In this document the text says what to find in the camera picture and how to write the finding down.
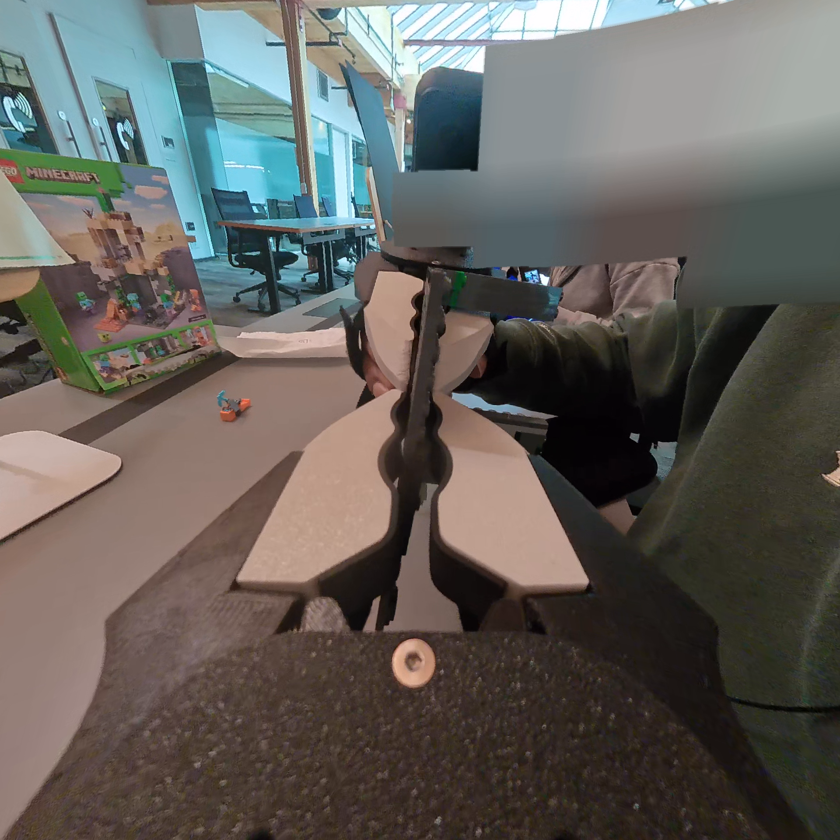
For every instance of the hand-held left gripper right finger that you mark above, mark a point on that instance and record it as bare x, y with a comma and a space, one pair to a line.
505, 512

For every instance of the dark slanted panel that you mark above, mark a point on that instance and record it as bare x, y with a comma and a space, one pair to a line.
374, 124

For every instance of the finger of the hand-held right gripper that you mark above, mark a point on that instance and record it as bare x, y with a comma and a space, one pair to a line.
390, 328
466, 348

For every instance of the green toy set box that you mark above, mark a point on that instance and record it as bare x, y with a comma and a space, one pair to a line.
118, 275

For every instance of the white paper bag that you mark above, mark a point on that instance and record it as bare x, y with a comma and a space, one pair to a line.
295, 344

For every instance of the person's torso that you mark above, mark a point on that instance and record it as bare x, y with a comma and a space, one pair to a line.
754, 525

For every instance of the black office chair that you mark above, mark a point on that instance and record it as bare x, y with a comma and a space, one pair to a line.
308, 207
236, 210

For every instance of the grey desk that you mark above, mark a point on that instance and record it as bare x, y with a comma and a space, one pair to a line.
164, 492

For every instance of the open instruction booklet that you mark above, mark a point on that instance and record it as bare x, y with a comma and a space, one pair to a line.
26, 236

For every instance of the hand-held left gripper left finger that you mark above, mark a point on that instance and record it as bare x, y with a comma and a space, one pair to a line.
321, 512

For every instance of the person's right hand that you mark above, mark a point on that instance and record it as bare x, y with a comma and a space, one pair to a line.
375, 382

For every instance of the person's right forearm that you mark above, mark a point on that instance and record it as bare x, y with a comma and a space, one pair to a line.
577, 354

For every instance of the wood-edged office table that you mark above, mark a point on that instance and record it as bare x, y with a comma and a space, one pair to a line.
295, 224

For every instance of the small toy minifigure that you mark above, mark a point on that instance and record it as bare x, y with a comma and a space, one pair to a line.
233, 408

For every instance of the white book stand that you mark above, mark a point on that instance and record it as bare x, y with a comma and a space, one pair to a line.
39, 472

